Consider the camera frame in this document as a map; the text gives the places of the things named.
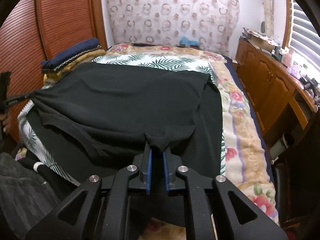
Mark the wooden sideboard cabinet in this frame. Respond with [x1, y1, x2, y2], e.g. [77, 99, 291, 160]
[235, 38, 318, 147]

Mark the beige tied window curtain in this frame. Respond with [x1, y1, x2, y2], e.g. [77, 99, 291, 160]
[263, 0, 274, 37]

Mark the floral patterned wall curtain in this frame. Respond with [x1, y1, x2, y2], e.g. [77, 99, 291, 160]
[106, 0, 240, 55]

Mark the floral bed blanket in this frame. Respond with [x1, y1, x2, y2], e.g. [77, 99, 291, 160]
[15, 43, 281, 240]

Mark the pink container on sideboard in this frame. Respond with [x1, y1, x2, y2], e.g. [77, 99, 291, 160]
[283, 48, 295, 68]

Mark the black garment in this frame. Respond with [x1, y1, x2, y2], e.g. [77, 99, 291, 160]
[27, 62, 222, 183]

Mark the palm leaf print sheet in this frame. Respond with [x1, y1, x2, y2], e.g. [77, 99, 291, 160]
[17, 53, 219, 186]

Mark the blue item at bedhead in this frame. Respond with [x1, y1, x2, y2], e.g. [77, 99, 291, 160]
[180, 36, 199, 47]

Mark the grey zebra window blind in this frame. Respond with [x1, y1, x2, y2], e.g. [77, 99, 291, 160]
[289, 0, 319, 72]

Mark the cardboard box on sideboard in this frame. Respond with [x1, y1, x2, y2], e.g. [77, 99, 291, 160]
[242, 27, 278, 52]

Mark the red-brown wooden wardrobe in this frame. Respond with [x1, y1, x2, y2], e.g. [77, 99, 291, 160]
[0, 0, 108, 143]

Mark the yellow folded cloth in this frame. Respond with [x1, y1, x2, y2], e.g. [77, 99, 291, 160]
[42, 46, 106, 85]

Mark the person's left hand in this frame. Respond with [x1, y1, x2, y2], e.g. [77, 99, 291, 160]
[0, 111, 11, 133]

